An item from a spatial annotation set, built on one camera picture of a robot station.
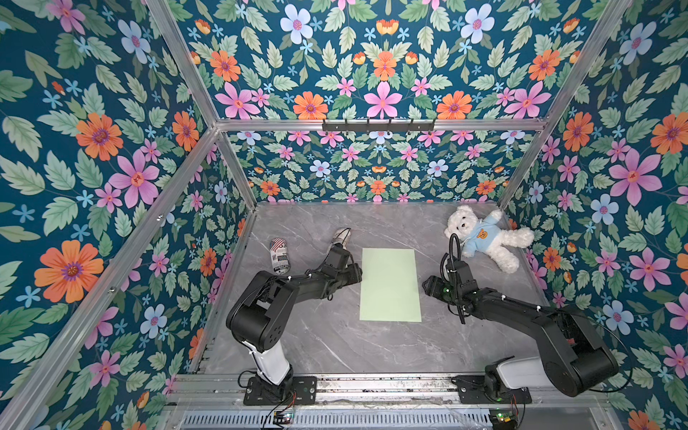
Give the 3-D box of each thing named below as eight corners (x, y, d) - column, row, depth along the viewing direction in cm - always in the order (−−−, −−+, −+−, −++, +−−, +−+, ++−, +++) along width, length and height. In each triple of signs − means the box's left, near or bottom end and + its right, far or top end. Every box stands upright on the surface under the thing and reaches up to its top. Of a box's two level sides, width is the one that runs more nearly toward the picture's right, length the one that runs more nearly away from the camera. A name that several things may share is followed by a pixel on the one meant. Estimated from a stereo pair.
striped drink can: (275, 278, 99) (272, 273, 96) (271, 245, 109) (269, 239, 106) (291, 274, 100) (289, 269, 97) (286, 241, 110) (284, 236, 107)
